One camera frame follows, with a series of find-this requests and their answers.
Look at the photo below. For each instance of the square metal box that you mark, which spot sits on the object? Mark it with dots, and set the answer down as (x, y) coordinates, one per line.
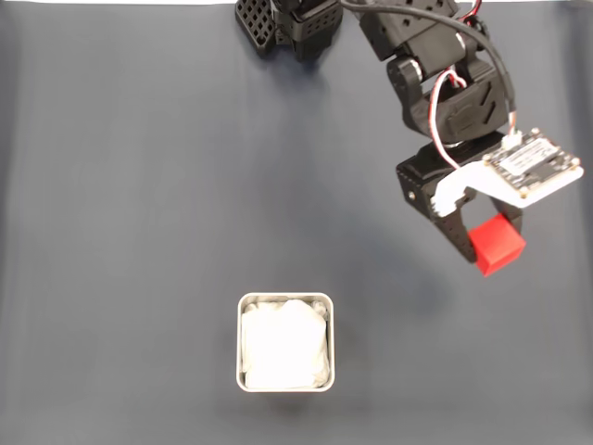
(238, 347)

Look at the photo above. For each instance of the red cube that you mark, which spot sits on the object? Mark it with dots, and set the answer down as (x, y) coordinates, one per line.
(495, 248)

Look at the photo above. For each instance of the camera circuit board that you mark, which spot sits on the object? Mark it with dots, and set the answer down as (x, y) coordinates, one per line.
(528, 160)

